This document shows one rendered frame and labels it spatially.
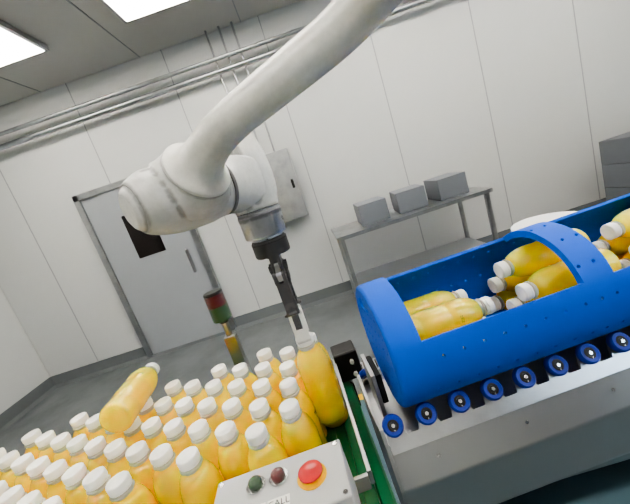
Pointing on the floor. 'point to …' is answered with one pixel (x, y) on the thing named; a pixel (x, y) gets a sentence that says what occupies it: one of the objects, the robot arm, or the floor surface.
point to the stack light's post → (236, 350)
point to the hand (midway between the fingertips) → (299, 324)
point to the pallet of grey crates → (628, 156)
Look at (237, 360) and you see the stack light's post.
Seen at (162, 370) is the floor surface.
